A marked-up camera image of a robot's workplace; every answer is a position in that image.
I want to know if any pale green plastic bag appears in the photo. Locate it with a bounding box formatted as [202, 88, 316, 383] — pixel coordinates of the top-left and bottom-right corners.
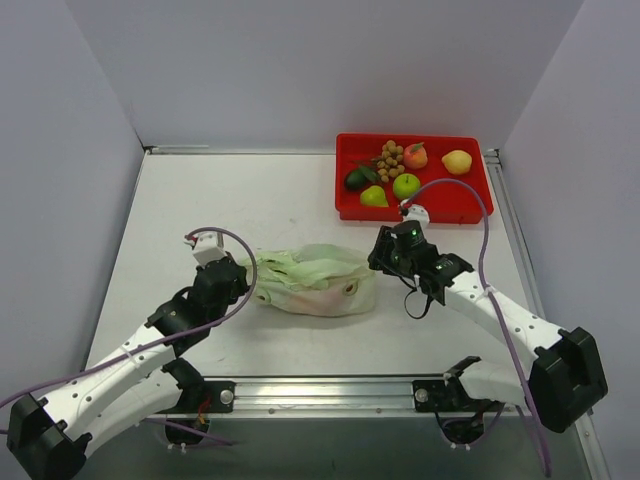
[238, 244, 376, 317]

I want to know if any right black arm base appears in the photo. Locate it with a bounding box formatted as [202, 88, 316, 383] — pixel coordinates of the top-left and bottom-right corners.
[412, 378, 504, 450]

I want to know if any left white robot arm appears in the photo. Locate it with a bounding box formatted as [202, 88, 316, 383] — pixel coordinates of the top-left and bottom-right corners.
[7, 255, 249, 479]

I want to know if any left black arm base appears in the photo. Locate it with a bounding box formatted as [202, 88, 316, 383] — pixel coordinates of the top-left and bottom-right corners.
[161, 358, 235, 448]

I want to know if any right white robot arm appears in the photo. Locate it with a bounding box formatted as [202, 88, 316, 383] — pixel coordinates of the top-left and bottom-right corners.
[368, 220, 608, 433]

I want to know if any green pear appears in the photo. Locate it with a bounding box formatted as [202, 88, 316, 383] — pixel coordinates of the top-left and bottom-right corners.
[359, 185, 389, 208]

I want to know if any green apple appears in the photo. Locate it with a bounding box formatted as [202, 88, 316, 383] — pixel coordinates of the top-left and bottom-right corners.
[392, 173, 421, 201]

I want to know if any red plastic tray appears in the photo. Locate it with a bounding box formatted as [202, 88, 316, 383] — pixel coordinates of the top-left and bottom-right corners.
[335, 133, 494, 224]

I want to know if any dark green avocado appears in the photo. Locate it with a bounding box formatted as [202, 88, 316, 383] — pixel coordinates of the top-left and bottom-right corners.
[343, 168, 370, 192]

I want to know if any brown longan bunch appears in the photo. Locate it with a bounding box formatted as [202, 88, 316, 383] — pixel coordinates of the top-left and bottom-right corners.
[356, 140, 404, 184]

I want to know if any orange peach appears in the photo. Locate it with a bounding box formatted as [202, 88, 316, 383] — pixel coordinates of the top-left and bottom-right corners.
[403, 142, 428, 170]

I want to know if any yellow lemon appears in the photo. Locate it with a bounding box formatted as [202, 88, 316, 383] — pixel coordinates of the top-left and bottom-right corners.
[441, 150, 473, 176]

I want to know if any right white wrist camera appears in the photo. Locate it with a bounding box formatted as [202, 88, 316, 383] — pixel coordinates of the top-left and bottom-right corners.
[399, 200, 430, 228]

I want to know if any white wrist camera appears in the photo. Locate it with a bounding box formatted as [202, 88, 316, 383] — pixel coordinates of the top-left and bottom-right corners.
[184, 232, 226, 267]
[399, 200, 430, 228]

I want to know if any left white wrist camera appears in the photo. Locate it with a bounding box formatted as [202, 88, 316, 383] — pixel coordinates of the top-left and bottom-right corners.
[184, 232, 226, 267]

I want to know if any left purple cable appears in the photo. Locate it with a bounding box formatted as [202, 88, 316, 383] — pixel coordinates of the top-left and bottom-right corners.
[0, 227, 259, 446]

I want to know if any aluminium front rail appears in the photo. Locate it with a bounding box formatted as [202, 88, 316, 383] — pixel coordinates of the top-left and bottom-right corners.
[54, 372, 594, 421]

